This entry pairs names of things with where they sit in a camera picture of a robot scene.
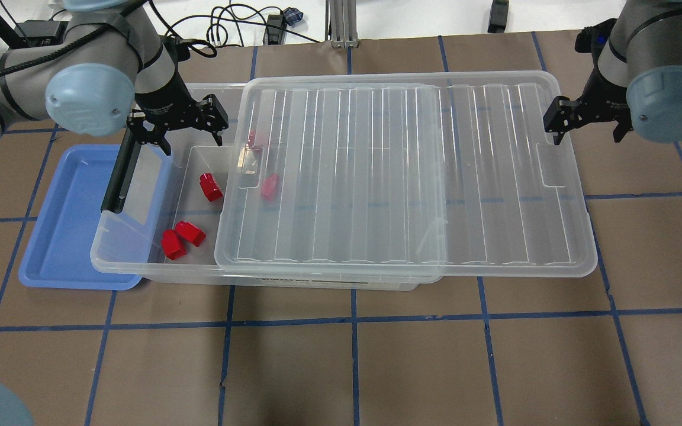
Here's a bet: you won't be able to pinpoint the black box handle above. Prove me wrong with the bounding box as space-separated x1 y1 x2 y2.
101 128 141 214

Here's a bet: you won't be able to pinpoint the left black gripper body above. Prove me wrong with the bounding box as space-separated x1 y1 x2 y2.
127 76 229 143

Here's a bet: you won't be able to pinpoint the clear plastic box lid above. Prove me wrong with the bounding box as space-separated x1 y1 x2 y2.
214 70 598 283

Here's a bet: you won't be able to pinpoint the clear plastic storage box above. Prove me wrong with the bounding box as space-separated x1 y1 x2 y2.
90 79 446 291

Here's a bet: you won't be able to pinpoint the aluminium frame post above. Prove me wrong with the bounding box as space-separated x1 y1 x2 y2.
326 1 359 49

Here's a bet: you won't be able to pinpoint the black cables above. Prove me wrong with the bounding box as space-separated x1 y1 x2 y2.
163 5 321 49

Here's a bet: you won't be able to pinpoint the red block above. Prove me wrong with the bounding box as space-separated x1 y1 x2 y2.
160 229 187 260
198 173 224 202
247 130 260 150
260 173 281 202
174 221 207 247

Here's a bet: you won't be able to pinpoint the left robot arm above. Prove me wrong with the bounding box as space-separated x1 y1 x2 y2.
0 1 229 156

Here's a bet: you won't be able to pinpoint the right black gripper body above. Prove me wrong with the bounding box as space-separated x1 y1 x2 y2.
542 59 632 133

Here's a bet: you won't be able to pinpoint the blue plastic tray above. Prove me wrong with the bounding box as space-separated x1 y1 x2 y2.
18 144 141 291

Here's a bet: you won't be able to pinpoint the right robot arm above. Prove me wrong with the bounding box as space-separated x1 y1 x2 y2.
543 1 682 144

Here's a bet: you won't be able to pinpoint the black power adapter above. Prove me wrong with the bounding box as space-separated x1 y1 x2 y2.
263 14 288 46

